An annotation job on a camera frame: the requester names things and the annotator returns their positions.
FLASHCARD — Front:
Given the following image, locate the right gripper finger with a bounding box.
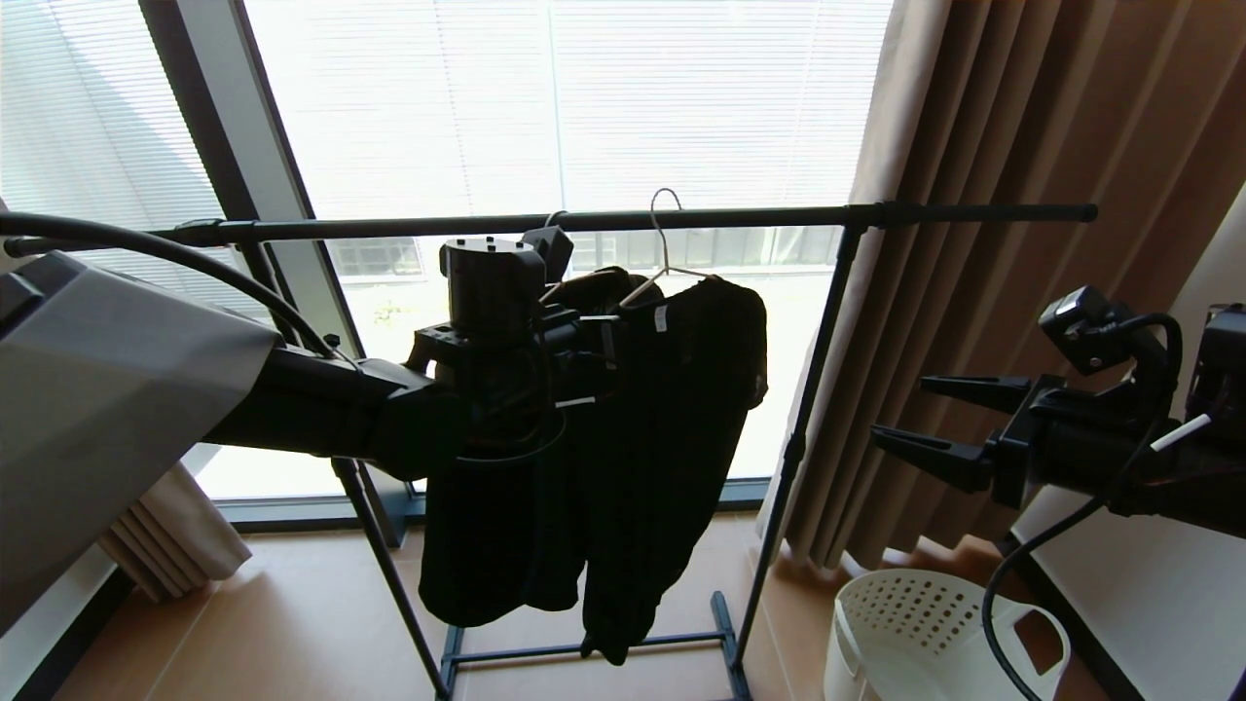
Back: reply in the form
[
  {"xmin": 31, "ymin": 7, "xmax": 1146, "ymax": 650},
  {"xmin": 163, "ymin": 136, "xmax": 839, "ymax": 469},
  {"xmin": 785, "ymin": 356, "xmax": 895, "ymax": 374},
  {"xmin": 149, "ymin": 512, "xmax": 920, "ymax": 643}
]
[
  {"xmin": 920, "ymin": 374, "xmax": 1038, "ymax": 415},
  {"xmin": 869, "ymin": 425, "xmax": 996, "ymax": 495}
]

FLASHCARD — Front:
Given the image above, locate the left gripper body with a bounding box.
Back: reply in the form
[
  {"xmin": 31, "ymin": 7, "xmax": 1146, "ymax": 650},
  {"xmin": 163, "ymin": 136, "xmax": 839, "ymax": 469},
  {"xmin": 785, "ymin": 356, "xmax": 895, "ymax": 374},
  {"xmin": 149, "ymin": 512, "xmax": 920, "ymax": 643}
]
[{"xmin": 535, "ymin": 310, "xmax": 629, "ymax": 410}]

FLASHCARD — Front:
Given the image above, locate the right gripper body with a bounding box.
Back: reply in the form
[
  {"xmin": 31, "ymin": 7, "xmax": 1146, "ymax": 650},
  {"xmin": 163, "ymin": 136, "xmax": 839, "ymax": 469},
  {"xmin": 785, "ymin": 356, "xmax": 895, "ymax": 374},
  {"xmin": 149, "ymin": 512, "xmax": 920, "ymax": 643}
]
[{"xmin": 988, "ymin": 375, "xmax": 1169, "ymax": 512}]

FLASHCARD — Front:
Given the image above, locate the black garment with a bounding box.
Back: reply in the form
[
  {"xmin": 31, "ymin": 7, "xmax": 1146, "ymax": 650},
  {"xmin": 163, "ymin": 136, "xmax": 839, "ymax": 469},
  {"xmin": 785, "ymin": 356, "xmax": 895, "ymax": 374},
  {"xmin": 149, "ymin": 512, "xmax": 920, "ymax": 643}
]
[
  {"xmin": 579, "ymin": 276, "xmax": 770, "ymax": 668},
  {"xmin": 419, "ymin": 266, "xmax": 643, "ymax": 629}
]

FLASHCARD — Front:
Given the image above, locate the pink clothes hanger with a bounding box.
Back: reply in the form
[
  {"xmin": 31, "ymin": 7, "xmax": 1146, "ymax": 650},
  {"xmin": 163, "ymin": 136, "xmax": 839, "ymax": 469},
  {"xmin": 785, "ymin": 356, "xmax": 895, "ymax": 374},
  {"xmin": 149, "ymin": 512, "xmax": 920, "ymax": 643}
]
[
  {"xmin": 540, "ymin": 209, "xmax": 570, "ymax": 305},
  {"xmin": 618, "ymin": 188, "xmax": 721, "ymax": 311}
]

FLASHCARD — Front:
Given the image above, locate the white laundry basket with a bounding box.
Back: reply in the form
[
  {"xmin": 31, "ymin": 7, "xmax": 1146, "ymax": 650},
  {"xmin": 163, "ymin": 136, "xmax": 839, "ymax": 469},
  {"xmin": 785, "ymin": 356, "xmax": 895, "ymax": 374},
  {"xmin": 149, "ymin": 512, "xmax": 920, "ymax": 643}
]
[{"xmin": 823, "ymin": 570, "xmax": 1072, "ymax": 701}]

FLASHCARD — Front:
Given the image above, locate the black clothes rack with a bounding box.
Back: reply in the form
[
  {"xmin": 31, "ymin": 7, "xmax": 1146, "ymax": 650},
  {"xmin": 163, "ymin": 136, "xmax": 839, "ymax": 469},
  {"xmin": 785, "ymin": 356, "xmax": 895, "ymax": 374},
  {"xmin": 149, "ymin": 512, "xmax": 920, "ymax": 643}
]
[{"xmin": 5, "ymin": 202, "xmax": 1099, "ymax": 701}]

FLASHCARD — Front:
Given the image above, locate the window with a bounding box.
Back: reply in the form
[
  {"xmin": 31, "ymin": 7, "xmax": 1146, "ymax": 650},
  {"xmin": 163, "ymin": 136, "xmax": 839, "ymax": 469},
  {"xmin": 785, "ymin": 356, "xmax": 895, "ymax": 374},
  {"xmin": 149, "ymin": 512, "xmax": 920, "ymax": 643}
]
[{"xmin": 0, "ymin": 0, "xmax": 895, "ymax": 532}]

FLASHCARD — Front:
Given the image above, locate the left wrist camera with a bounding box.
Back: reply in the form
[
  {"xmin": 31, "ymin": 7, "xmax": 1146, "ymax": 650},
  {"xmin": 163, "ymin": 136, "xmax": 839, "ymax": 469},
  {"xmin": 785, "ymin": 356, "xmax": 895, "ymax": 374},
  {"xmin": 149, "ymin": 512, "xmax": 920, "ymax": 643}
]
[{"xmin": 521, "ymin": 224, "xmax": 575, "ymax": 288}]

